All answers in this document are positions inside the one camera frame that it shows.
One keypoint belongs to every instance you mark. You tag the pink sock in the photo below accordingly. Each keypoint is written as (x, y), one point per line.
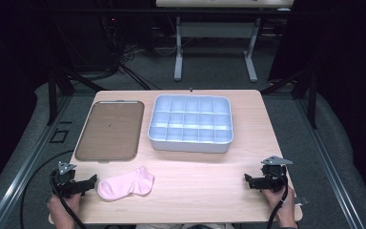
(125, 185)

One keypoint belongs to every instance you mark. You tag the white desk with metal legs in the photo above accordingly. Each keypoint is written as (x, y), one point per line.
(216, 30)

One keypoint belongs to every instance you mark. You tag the grey metal table clamp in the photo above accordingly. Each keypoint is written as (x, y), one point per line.
(301, 200)

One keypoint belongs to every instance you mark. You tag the brown flat tray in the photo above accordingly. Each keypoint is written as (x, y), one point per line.
(111, 130)

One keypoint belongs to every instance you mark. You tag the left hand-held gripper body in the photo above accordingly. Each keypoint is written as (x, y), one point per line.
(64, 183)

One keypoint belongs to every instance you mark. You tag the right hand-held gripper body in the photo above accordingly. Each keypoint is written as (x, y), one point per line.
(273, 178)

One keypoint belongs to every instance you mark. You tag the black metal stand frame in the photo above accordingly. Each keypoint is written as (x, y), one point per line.
(53, 95)
(311, 95)

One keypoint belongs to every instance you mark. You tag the white divided storage box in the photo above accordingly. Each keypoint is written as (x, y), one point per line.
(190, 124)

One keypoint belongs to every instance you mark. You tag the aluminium floor rail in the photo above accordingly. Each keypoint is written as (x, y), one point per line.
(22, 171)
(330, 171)

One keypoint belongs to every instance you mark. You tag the person's left hand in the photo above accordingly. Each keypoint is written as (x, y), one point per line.
(62, 210)

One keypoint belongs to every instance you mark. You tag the person's right hand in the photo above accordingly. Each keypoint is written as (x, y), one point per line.
(284, 206)

